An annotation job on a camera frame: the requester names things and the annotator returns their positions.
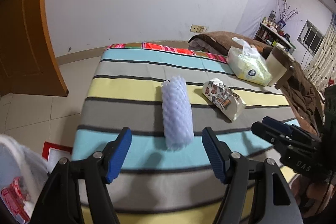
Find clear plastic cola bottle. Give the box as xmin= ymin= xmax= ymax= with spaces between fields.
xmin=1 ymin=176 xmax=30 ymax=223

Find red patterned mattress edge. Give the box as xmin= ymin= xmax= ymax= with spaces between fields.
xmin=104 ymin=42 xmax=227 ymax=64

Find patterned snack bag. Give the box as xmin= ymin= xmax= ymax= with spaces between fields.
xmin=202 ymin=79 xmax=246 ymax=122

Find white foam net sleeve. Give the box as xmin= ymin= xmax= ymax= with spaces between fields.
xmin=161 ymin=76 xmax=194 ymax=151

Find white trash bin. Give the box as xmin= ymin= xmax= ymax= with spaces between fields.
xmin=1 ymin=134 xmax=51 ymax=223

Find person right hand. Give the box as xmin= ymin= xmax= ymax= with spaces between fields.
xmin=291 ymin=174 xmax=335 ymax=218

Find brown cream handbag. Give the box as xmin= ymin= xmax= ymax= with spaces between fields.
xmin=266 ymin=43 xmax=295 ymax=89

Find striped bed sheet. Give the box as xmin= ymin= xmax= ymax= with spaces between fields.
xmin=72 ymin=48 xmax=298 ymax=223

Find orange wooden door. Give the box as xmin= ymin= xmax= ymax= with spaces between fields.
xmin=1 ymin=0 xmax=69 ymax=97

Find dotted curtain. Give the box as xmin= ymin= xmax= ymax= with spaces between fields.
xmin=303 ymin=14 xmax=336 ymax=91

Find branch vase decoration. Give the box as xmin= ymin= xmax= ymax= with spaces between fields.
xmin=276 ymin=0 xmax=299 ymax=30

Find window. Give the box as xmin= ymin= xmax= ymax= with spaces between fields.
xmin=298 ymin=20 xmax=324 ymax=56

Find wall socket plate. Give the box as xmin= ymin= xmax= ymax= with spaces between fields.
xmin=190 ymin=24 xmax=209 ymax=34

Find red framed white board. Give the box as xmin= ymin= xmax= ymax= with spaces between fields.
xmin=42 ymin=141 xmax=72 ymax=168

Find cluttered shelf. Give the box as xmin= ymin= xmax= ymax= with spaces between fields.
xmin=254 ymin=10 xmax=295 ymax=53

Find yellow tissue pack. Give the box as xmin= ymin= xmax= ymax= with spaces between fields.
xmin=227 ymin=37 xmax=272 ymax=86

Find brown blanket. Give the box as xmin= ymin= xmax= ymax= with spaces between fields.
xmin=188 ymin=31 xmax=324 ymax=136

